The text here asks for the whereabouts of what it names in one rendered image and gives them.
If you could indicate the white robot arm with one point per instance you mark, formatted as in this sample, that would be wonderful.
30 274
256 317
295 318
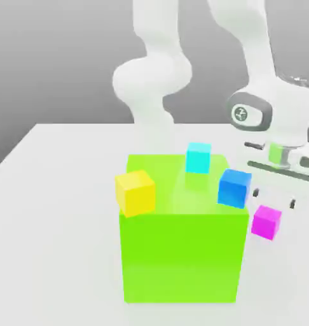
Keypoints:
152 76

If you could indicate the small yellow cube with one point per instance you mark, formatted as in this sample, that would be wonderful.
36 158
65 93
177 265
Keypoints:
136 194

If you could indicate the small magenta cube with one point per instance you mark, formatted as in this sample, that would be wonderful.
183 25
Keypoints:
265 224

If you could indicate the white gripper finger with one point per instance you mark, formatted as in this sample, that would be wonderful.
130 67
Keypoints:
256 192
292 203

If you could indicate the small cyan cube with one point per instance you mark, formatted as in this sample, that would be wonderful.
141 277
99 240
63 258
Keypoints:
198 159

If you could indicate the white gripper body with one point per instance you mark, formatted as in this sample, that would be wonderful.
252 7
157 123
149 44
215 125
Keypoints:
276 182

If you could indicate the small blue cube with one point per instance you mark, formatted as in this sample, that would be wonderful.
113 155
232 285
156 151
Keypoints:
232 189

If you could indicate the large green box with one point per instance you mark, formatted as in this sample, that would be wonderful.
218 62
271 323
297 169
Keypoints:
182 254

